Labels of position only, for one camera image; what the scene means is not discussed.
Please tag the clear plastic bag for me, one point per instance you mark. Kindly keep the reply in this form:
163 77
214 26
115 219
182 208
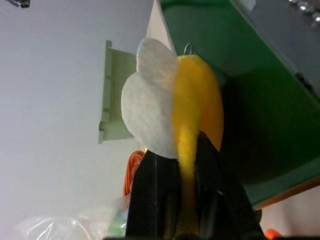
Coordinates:
70 222

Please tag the yellow and white plush toy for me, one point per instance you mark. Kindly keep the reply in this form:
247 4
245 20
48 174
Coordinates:
172 100

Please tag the green plastic bin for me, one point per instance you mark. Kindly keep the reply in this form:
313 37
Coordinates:
262 95

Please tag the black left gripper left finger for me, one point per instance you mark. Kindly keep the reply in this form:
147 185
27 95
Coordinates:
152 195

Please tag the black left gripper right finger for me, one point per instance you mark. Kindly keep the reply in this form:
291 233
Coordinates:
222 200

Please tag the white plastic bracket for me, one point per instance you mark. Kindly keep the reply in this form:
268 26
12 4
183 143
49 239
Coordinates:
112 95

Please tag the small orange object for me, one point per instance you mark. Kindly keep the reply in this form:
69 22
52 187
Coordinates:
273 233

